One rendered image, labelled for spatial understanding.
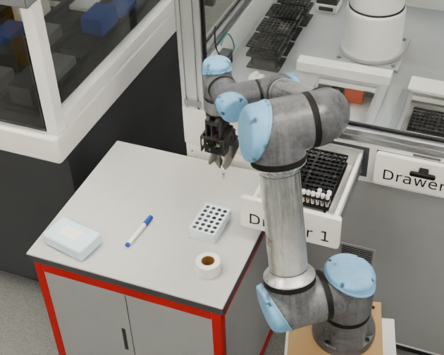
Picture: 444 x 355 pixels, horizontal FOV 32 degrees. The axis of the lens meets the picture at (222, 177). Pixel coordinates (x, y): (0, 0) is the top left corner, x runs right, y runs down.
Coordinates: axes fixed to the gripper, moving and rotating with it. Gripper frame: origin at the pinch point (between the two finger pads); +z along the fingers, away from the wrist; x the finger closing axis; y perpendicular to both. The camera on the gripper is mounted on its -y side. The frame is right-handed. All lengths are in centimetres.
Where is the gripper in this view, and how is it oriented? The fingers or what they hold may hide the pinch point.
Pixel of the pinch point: (223, 163)
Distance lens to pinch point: 218.5
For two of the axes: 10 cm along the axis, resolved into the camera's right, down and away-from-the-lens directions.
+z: 0.3, 7.6, 6.4
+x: 9.2, 2.4, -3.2
